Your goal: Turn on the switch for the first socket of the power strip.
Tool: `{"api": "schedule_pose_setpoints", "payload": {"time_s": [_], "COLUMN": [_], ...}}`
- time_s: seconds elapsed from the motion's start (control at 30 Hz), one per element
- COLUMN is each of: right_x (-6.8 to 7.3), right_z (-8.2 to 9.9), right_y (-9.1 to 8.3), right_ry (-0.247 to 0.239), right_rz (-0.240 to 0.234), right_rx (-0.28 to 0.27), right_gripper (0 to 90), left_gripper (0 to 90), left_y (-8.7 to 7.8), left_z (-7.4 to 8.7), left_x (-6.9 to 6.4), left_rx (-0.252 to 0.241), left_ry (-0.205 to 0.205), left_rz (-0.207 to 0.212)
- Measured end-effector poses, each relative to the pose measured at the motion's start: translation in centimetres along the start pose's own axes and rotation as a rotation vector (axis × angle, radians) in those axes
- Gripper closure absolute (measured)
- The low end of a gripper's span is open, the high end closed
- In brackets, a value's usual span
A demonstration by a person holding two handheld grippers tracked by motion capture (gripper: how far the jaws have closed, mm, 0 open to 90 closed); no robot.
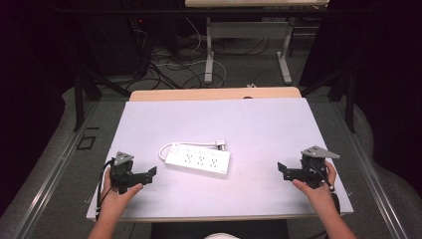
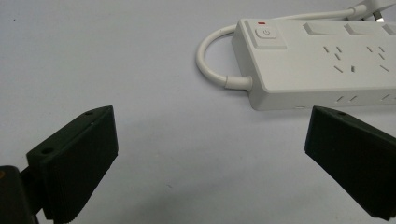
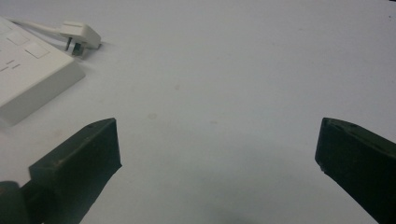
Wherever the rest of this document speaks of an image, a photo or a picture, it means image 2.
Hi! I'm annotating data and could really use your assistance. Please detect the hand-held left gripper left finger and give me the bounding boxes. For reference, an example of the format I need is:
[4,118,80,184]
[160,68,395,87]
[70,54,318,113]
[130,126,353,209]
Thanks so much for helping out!
[20,105,120,224]

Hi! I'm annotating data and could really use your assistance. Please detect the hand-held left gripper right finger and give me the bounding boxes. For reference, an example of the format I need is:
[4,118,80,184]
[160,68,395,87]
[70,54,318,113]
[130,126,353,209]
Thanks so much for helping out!
[304,105,396,222]

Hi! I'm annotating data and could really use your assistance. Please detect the white power strip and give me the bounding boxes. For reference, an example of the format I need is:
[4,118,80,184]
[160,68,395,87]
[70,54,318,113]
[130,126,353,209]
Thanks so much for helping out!
[231,17,396,112]

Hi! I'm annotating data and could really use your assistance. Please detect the white plug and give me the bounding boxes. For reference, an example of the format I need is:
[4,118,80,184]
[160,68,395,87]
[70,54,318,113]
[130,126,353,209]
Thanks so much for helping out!
[351,0,396,23]

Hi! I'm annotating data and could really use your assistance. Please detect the white power strip cable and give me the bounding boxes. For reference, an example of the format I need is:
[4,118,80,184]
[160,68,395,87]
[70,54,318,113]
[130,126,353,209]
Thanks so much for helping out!
[195,7,368,91]

